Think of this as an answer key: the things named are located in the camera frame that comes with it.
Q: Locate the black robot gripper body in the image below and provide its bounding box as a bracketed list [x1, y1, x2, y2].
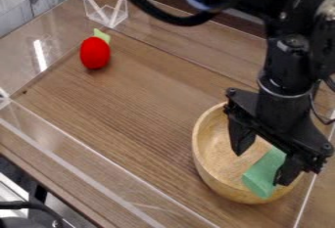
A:
[225, 83, 335, 173]

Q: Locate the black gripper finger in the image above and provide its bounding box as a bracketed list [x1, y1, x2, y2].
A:
[274, 154, 303, 186]
[229, 117, 255, 156]

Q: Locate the green rectangular block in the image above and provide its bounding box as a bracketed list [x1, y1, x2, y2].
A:
[242, 147, 286, 199]

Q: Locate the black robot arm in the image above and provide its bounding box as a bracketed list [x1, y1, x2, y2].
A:
[129, 0, 335, 186]

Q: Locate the light wooden bowl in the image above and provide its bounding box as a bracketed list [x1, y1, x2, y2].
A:
[191, 103, 302, 205]

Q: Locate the small green wedge block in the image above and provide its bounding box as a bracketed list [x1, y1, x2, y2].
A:
[94, 28, 111, 45]

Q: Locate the red ball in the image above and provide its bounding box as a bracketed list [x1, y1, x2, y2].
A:
[80, 37, 110, 69]

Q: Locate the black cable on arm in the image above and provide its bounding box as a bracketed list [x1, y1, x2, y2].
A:
[307, 81, 335, 126]

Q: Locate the clear acrylic tray wall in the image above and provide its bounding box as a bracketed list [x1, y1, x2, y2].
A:
[0, 89, 219, 228]

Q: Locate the clear acrylic corner bracket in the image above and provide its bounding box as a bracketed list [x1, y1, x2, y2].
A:
[83, 0, 129, 28]

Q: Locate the black device with cable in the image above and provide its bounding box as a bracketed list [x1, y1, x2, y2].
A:
[0, 196, 94, 228]

